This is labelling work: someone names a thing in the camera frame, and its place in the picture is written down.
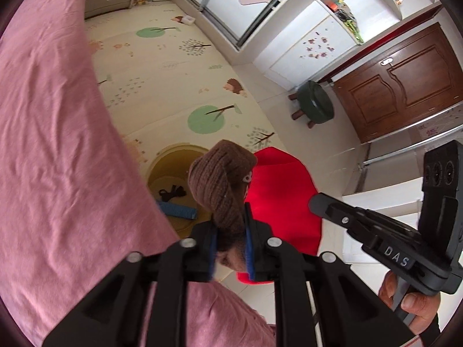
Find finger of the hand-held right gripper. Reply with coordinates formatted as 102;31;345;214
308;192;385;251

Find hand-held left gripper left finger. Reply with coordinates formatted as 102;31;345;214
41;223;220;347

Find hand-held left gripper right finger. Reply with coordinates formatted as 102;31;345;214
243;202;424;347

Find red cloth item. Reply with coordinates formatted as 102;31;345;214
237;147;323;284

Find brown knitted hat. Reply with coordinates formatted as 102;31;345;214
187;139;258;272

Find yellow round bin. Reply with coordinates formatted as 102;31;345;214
146;144;218;241

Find person's right hand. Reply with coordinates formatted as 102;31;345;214
379;271;440;335

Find metal-framed sliding door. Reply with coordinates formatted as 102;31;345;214
356;105;463;196

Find green round stool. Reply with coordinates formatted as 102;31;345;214
288;80;334;129

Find brown wooden door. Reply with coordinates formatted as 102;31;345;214
332;22;463;143

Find white cabinet with stickers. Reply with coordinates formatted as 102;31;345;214
253;0;445;91

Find cream tree-print play mat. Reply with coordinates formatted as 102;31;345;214
84;0;290;174

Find colourful toys on shelf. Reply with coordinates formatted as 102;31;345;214
327;0;364;44

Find pink bed sheet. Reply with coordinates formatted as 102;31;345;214
0;0;279;347

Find white sliding-door wardrobe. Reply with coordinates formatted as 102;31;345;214
172;0;315;49

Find black strap item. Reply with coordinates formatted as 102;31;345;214
159;185;187;202

